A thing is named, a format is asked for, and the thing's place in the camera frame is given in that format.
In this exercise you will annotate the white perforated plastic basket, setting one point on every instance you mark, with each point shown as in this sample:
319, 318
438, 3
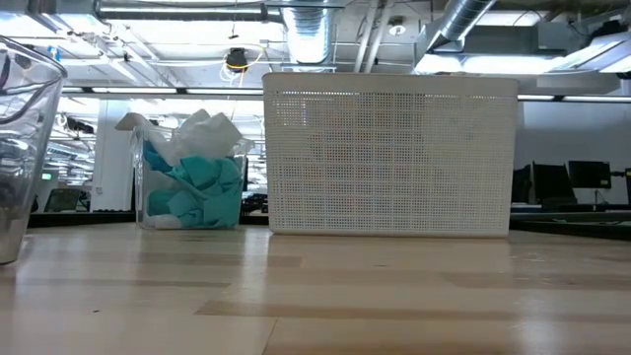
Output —
389, 158

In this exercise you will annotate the teal cloth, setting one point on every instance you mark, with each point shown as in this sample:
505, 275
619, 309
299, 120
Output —
207, 197

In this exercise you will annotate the small clear plastic container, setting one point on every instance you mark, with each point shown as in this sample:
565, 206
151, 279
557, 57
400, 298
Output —
140, 197

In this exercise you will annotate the white pillar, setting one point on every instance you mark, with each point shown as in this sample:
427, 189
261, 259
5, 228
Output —
112, 158

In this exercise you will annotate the dark ceiling pipe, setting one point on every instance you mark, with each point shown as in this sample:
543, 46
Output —
187, 11

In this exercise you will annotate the dark background monitor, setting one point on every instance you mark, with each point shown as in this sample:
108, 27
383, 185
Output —
589, 174
63, 200
552, 182

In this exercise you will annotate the large clear plastic bin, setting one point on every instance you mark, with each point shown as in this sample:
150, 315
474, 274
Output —
24, 148

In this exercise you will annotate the black ceiling camera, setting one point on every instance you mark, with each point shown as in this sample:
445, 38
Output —
237, 60

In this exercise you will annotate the ribbed silver ceiling duct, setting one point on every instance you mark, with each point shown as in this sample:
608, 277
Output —
308, 34

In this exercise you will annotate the slanted silver ceiling duct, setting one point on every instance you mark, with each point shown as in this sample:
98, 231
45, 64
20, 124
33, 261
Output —
463, 20

